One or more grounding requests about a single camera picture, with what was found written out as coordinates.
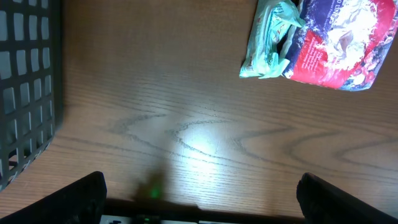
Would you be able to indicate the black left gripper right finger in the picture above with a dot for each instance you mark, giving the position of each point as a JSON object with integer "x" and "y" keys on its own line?
{"x": 324, "y": 203}

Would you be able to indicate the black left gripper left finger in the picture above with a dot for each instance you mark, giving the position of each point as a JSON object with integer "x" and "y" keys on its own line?
{"x": 80, "y": 202}

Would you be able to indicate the purple red snack bag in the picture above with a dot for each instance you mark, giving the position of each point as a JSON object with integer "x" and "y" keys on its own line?
{"x": 343, "y": 43}

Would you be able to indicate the mint green snack packet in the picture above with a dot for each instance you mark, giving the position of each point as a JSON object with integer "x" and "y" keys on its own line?
{"x": 272, "y": 21}

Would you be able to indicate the grey plastic mesh basket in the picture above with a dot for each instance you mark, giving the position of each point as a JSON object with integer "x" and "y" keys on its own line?
{"x": 31, "y": 82}

